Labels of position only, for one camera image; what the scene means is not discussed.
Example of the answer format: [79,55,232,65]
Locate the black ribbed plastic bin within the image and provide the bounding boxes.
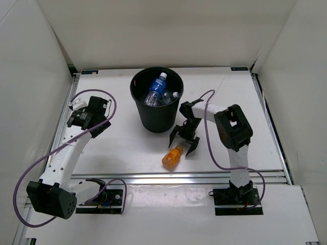
[130,66,184,133]

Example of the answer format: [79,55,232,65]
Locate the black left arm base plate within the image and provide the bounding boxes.
[75,178,127,214]

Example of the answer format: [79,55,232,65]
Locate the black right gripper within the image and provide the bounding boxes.
[170,117,202,154]

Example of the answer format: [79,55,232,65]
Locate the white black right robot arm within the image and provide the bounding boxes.
[169,99,253,204]

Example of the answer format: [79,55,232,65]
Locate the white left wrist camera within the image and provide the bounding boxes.
[68,98,87,111]

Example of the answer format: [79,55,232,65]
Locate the orange juice bottle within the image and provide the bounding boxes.
[161,145,183,170]

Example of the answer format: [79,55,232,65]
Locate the clear bottle blue label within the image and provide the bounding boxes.
[144,72,167,107]

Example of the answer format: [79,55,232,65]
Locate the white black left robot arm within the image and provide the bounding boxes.
[27,96,111,219]

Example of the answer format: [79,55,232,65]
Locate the aluminium table frame rail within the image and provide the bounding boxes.
[12,65,320,245]

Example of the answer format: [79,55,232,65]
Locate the clear bottle white orange label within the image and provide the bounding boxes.
[162,90,179,105]

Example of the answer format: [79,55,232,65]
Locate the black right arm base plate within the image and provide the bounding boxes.
[208,187,266,216]

